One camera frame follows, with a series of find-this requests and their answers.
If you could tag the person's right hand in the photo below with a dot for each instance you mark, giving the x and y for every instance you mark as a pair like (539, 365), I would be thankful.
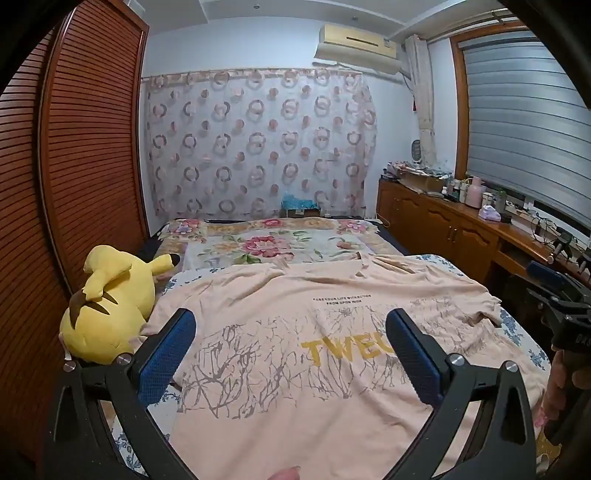
(556, 387)

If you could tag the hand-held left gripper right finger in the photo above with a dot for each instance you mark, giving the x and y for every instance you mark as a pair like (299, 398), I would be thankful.
(415, 355)

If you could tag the person's left hand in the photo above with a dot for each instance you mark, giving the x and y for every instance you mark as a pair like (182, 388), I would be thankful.
(286, 474)

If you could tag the long wooden cabinet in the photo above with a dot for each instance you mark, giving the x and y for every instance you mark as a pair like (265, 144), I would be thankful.
(438, 221)

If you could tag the peach printed t-shirt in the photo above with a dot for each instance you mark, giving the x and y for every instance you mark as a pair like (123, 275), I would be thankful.
(300, 415)

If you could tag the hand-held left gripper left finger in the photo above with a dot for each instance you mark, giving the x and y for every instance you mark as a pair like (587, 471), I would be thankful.
(166, 355)

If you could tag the yellow soft item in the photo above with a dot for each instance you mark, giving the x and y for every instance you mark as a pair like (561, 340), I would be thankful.
(549, 461)

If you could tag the circle print sheer curtain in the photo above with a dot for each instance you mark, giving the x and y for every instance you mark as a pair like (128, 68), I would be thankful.
(258, 138)

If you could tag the pink bottle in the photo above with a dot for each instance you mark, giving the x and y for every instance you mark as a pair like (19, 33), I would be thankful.
(474, 194)

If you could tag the small desk fan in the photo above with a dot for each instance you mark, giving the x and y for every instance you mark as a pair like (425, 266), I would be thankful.
(418, 152)

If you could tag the wooden window frame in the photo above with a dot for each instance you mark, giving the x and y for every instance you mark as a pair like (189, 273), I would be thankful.
(459, 115)

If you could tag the wall air conditioner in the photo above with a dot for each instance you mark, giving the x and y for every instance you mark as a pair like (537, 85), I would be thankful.
(355, 41)

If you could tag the floral fleece blanket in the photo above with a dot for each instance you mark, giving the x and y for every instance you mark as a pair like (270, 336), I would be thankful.
(268, 244)

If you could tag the lilac cloth bundle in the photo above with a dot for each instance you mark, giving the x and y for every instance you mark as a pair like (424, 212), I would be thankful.
(489, 214)

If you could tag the grey window blind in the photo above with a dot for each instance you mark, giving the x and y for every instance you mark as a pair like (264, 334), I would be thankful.
(521, 115)

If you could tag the tied beige curtain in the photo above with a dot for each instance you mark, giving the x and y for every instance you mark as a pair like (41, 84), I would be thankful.
(425, 115)

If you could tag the turquoise fluffy cloth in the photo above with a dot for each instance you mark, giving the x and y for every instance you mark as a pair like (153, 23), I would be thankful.
(300, 203)

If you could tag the blue floral bed sheet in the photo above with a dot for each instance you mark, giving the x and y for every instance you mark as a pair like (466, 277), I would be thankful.
(521, 332)

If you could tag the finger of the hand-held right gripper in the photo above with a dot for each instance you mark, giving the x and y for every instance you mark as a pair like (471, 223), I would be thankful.
(545, 274)

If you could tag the yellow plush toy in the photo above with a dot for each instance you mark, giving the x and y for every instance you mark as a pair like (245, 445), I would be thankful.
(115, 295)

